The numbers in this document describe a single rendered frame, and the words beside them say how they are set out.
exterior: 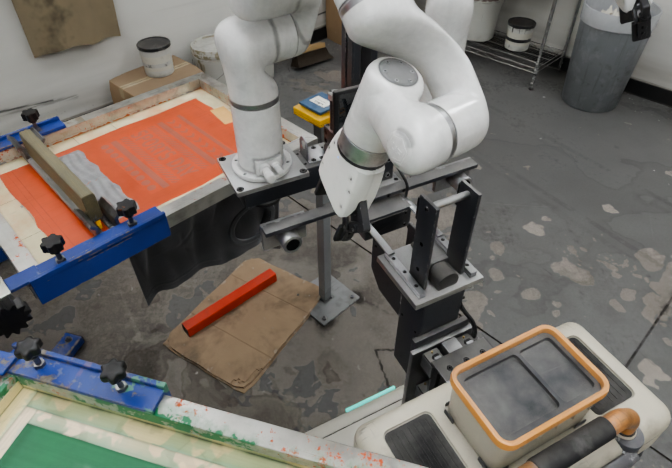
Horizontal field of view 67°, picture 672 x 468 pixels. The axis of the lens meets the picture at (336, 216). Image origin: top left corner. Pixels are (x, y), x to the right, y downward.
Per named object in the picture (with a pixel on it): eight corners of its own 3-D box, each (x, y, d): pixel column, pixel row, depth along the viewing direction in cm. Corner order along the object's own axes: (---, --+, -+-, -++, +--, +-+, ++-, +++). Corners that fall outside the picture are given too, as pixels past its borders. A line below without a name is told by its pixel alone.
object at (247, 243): (265, 225, 170) (255, 143, 148) (282, 238, 165) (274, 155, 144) (138, 301, 146) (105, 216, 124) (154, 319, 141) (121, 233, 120)
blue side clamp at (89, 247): (161, 224, 123) (154, 202, 119) (171, 235, 121) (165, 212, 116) (33, 291, 107) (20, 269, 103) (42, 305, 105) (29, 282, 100)
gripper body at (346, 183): (328, 117, 71) (309, 169, 79) (354, 173, 66) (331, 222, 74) (375, 114, 74) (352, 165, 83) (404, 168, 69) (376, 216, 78)
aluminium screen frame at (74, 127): (203, 81, 177) (202, 71, 175) (318, 149, 146) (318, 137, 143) (-48, 177, 136) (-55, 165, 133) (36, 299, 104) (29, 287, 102)
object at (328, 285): (326, 272, 238) (322, 82, 175) (360, 298, 227) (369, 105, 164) (290, 297, 227) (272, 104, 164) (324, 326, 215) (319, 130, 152)
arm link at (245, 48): (216, 97, 98) (202, 13, 88) (275, 78, 104) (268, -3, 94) (240, 118, 93) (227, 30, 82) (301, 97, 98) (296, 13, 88)
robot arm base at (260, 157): (307, 180, 104) (304, 112, 94) (248, 197, 100) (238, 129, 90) (278, 142, 115) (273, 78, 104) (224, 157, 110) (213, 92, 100)
